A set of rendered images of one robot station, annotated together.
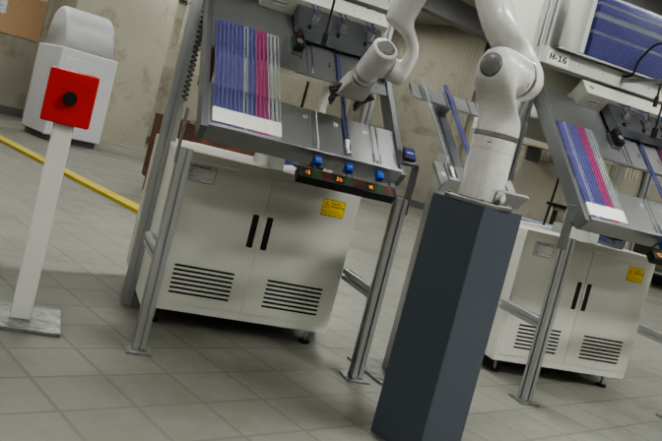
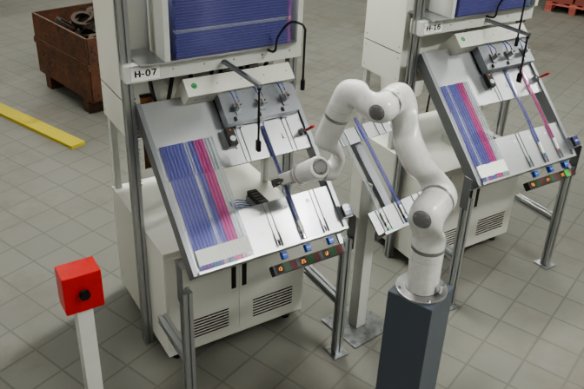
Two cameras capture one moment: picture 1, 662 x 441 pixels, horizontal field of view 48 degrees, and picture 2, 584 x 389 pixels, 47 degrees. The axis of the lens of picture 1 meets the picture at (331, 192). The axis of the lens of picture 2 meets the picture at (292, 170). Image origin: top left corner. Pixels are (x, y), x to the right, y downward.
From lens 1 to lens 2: 158 cm
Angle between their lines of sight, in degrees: 27
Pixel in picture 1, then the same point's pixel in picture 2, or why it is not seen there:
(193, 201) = (185, 281)
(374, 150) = (319, 214)
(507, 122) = (438, 246)
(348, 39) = (268, 112)
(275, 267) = (255, 290)
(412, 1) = (335, 134)
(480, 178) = (423, 283)
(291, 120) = (252, 225)
